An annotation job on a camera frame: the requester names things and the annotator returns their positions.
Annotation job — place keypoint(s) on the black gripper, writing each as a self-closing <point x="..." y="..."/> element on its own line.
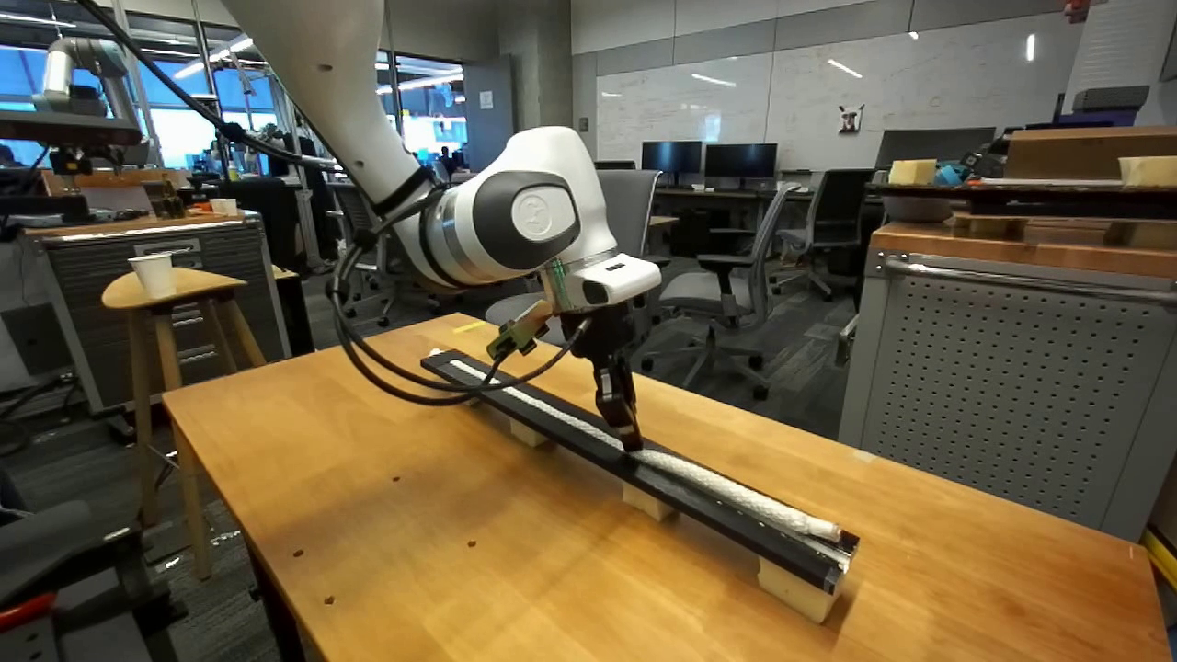
<point x="604" y="337"/>

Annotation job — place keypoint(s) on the black grooved rail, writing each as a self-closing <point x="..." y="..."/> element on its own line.
<point x="799" y="557"/>

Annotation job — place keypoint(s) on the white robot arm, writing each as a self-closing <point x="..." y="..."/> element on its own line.
<point x="531" y="210"/>

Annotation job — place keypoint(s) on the grey office chair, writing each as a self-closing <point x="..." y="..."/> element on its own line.
<point x="710" y="308"/>

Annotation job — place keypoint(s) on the black computer monitor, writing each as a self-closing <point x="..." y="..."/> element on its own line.
<point x="740" y="158"/>

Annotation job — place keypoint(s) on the wooden stool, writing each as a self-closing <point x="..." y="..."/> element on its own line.
<point x="155" y="351"/>

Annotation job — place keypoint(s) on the grey metal tool cabinet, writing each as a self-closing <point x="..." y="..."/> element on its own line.
<point x="1044" y="373"/>

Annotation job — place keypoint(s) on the white paper cup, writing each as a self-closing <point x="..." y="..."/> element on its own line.
<point x="155" y="273"/>

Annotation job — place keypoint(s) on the wooden blocks on cabinet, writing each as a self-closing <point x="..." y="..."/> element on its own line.
<point x="1056" y="186"/>

